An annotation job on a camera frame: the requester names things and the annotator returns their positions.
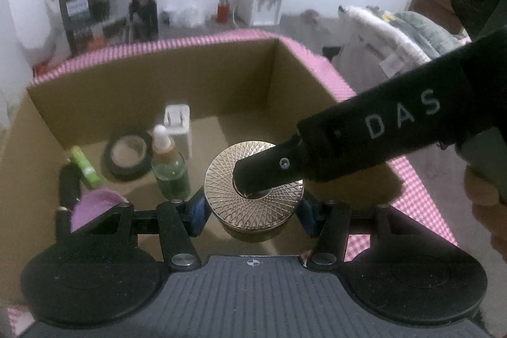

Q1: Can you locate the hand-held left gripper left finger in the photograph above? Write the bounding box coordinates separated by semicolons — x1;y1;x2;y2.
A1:
70;195;209;270

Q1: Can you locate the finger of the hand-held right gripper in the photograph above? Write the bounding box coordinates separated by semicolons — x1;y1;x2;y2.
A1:
231;137;308;201

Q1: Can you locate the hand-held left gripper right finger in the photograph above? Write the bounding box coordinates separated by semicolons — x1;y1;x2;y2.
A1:
298;199;433;272

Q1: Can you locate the jar with gold lid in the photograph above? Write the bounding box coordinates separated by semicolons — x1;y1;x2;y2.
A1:
203;140;306;244

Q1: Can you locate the green cosmetic tube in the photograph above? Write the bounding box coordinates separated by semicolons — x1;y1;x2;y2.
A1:
70;145;102;189

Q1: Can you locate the cardboard box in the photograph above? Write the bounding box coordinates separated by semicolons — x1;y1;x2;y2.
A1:
0;36;408;309

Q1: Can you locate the person's right hand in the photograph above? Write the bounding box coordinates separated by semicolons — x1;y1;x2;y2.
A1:
461;164;507;264

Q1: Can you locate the green dropper bottle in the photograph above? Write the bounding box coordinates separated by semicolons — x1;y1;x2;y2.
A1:
151;124;191;203

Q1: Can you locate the white charger plug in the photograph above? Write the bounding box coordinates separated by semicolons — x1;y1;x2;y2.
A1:
163;103;194;161

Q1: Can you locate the white cloth with label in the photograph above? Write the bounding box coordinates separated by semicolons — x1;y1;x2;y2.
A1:
332;32;429;94

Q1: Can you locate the black tape roll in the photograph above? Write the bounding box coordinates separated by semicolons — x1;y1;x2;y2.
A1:
104;128;154;182

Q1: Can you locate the purple round compact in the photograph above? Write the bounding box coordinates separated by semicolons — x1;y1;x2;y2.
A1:
71;189;130;234

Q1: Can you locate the grey blanket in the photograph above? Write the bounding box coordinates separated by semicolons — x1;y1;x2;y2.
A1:
392;11;473;60

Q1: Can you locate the black cosmetic tube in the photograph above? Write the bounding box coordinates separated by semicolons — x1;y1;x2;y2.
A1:
55;163;82;244

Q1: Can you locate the red thermos flask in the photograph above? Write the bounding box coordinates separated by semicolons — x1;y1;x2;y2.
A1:
216;0;231;24

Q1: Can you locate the clear plastic bag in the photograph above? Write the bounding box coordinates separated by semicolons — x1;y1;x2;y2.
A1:
173;3;205;28

